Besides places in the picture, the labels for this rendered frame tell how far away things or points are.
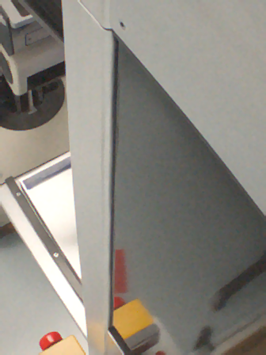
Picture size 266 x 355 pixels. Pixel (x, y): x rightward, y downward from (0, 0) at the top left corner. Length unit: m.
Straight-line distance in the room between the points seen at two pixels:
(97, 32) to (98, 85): 0.06
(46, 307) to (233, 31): 2.00
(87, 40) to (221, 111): 0.15
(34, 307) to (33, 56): 0.88
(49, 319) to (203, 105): 1.91
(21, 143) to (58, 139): 0.12
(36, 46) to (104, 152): 1.22
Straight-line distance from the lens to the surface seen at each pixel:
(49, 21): 1.06
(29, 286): 2.30
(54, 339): 1.16
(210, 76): 0.34
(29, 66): 1.74
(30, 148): 2.21
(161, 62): 0.39
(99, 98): 0.51
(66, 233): 1.38
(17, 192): 1.42
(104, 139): 0.54
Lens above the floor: 2.13
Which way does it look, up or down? 59 degrees down
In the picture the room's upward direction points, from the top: 4 degrees clockwise
